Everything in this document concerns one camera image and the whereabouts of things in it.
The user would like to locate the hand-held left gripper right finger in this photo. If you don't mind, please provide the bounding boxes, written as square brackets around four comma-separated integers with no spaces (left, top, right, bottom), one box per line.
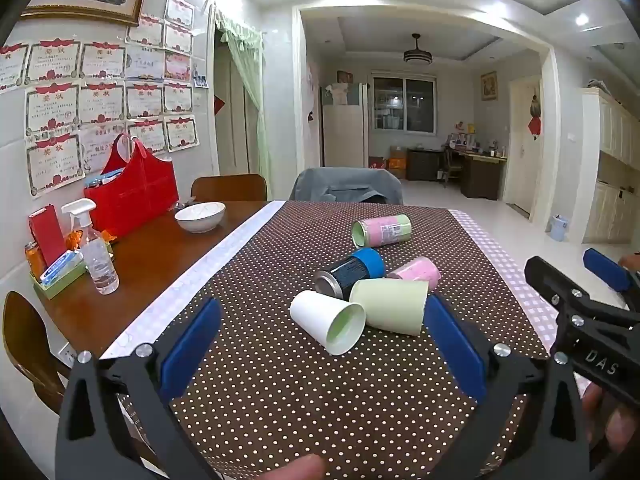
[422,292,593,480]

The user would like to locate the cardboard box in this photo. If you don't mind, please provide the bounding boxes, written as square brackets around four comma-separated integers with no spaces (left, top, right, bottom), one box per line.
[388,145,409,179]

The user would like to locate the dark wooden desk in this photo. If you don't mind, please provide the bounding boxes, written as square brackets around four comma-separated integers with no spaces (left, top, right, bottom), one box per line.
[459,152,509,201]

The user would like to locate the red door ornament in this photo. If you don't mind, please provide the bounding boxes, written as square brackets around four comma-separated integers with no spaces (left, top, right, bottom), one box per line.
[526,87,544,141]

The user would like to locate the brown polka dot tablecloth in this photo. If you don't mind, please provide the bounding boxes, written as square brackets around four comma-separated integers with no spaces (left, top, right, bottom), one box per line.
[100,200,592,480]

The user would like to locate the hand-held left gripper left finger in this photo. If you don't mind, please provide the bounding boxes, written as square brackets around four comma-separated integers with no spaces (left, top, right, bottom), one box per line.
[54,297,223,480]

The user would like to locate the red box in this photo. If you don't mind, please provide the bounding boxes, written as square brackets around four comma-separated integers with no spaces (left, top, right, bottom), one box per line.
[28,204,67,267]

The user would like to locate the window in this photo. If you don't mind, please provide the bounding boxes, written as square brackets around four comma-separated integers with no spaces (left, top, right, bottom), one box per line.
[372,75,439,135]

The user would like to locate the white wall cabinets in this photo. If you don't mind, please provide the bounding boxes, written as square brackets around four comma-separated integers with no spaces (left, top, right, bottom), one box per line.
[582,87,640,247]

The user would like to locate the green door curtain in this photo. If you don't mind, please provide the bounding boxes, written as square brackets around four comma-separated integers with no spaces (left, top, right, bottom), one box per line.
[214,2,271,189]

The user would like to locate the ceiling lamp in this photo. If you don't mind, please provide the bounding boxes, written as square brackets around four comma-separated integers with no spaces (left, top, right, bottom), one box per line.
[403,33,434,65]

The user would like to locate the green tray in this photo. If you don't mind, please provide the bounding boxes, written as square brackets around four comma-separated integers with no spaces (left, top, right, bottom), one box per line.
[30,260,89,301]

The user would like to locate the white refrigerator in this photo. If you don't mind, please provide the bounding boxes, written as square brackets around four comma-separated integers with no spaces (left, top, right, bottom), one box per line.
[321,81,370,177]

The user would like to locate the tissue pack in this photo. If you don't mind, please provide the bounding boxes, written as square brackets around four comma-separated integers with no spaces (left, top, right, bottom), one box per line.
[39,250,84,288]

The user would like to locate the white door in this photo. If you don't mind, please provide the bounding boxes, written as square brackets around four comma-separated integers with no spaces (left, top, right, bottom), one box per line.
[506,77,544,217]

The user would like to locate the red felt bag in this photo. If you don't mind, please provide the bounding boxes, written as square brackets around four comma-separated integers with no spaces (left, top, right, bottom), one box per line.
[83,133,180,239]

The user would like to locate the white paper cup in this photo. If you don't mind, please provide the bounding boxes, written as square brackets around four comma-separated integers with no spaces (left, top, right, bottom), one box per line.
[289,290,367,356]

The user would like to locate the dark low cabinet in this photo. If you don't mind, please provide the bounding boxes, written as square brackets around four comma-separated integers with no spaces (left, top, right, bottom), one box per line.
[405,148,444,181]

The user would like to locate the white bowl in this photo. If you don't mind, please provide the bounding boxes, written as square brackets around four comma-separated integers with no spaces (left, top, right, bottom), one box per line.
[174,202,227,234]

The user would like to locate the chair with grey cloth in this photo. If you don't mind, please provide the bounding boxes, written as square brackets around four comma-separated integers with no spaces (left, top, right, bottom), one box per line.
[289,167,405,206]

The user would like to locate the pink green labelled cup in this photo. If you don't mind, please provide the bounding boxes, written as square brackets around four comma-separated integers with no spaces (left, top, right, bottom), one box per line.
[350,214,413,249]

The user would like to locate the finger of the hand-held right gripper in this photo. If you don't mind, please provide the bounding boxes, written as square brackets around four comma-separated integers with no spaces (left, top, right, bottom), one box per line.
[524,255,603,322]
[582,247,640,311]

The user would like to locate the black and blue cup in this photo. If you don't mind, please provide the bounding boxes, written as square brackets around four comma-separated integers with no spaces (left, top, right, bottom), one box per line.
[314,247,386,301]

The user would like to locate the wooden chair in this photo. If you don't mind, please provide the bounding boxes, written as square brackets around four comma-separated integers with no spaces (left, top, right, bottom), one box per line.
[190,174,269,203]
[2,291,74,414]

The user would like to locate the clear spray bottle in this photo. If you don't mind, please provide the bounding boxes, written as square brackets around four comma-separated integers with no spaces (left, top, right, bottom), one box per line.
[61,198,121,295]

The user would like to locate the orange can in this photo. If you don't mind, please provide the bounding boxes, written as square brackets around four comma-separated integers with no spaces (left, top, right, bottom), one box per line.
[24,241,47,281]

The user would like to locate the person's left hand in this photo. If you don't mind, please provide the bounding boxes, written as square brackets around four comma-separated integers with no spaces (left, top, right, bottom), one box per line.
[263,453,327,480]

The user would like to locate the person's right hand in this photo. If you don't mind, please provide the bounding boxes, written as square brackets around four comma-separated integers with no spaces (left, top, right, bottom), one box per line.
[582,382,640,467]

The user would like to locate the light green cup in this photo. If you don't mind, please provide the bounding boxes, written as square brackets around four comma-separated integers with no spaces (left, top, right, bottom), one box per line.
[348,278,430,336]

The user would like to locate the wall of award certificates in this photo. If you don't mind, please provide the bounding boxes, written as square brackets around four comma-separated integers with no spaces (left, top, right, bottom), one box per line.
[0,0,209,197]

